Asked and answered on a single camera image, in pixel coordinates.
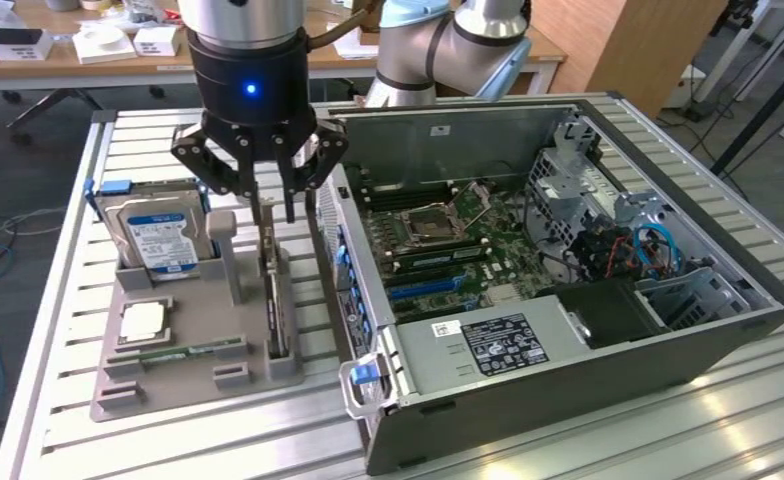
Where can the CPU socket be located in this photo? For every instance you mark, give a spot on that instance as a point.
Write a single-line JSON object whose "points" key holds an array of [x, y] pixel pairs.
{"points": [[428, 225]]}

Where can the white box round insert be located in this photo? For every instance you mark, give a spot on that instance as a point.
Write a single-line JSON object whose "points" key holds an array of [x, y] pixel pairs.
{"points": [[101, 45]]}

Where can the wooden cabinet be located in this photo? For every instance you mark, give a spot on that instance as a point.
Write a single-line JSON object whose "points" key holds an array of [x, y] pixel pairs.
{"points": [[632, 50]]}

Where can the white table leg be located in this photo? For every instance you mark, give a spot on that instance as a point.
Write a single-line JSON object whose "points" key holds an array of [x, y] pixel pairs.
{"points": [[721, 61]]}

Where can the blue case latch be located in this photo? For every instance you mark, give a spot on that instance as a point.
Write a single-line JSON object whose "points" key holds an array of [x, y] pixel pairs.
{"points": [[364, 375]]}

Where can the black chair base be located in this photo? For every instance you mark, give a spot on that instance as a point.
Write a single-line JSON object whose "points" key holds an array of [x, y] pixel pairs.
{"points": [[38, 110]]}

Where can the blue disk caddy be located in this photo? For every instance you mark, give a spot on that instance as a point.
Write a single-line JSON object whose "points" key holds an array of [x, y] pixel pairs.
{"points": [[114, 187]]}

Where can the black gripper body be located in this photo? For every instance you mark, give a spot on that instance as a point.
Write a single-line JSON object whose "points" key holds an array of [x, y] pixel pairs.
{"points": [[252, 75]]}

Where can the metal socket cover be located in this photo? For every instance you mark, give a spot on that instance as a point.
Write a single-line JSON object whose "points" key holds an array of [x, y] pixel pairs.
{"points": [[475, 205]]}

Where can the silver disk bay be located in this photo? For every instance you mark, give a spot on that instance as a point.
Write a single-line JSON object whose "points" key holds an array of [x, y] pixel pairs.
{"points": [[692, 300]]}

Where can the silver drive cage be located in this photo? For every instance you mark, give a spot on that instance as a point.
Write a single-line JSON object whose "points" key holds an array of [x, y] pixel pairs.
{"points": [[565, 165]]}

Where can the long expansion slot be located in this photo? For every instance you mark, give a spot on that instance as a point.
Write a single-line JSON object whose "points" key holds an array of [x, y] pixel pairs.
{"points": [[425, 289]]}

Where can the green motherboard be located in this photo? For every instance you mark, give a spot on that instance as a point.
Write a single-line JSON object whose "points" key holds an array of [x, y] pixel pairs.
{"points": [[499, 250]]}

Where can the green RAM stick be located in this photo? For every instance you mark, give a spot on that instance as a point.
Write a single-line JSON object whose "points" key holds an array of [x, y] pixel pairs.
{"points": [[165, 352]]}

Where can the hard disk with label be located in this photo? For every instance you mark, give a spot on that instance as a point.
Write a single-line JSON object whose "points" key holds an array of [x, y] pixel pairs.
{"points": [[158, 240]]}

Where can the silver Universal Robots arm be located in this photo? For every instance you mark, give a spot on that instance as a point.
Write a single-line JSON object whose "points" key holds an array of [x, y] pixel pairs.
{"points": [[405, 55]]}

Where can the wooden desk white frame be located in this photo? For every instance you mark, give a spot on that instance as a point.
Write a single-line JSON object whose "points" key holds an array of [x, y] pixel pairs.
{"points": [[165, 64], [338, 67]]}

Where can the white box black lid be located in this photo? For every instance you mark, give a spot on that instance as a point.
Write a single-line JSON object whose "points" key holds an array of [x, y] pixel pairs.
{"points": [[25, 50]]}

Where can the grey parts rack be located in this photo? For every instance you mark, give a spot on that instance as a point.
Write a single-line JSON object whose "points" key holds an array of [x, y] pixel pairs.
{"points": [[192, 320]]}

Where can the grey power supply unit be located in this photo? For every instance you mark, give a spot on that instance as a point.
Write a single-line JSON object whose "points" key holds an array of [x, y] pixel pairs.
{"points": [[432, 372]]}

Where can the RAM stick with label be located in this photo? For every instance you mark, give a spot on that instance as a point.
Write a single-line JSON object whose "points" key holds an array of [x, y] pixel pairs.
{"points": [[445, 257]]}

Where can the low-profile graphics card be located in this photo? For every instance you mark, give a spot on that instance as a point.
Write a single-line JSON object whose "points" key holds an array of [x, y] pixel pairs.
{"points": [[274, 300]]}

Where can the black slanted pole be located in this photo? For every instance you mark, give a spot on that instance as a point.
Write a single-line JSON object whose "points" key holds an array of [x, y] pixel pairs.
{"points": [[765, 114]]}

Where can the small white box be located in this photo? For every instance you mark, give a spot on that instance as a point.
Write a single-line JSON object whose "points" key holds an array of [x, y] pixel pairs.
{"points": [[154, 42]]}

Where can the cardboard box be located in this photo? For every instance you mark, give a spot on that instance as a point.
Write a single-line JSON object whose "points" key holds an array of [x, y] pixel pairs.
{"points": [[366, 22]]}

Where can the open PC case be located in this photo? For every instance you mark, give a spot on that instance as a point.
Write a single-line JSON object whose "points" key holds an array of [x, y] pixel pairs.
{"points": [[565, 400]]}

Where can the CPU with silver lid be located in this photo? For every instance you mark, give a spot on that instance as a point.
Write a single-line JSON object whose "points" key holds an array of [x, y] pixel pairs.
{"points": [[141, 322]]}

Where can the loose white papers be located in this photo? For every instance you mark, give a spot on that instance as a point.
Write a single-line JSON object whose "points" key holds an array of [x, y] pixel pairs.
{"points": [[352, 47]]}

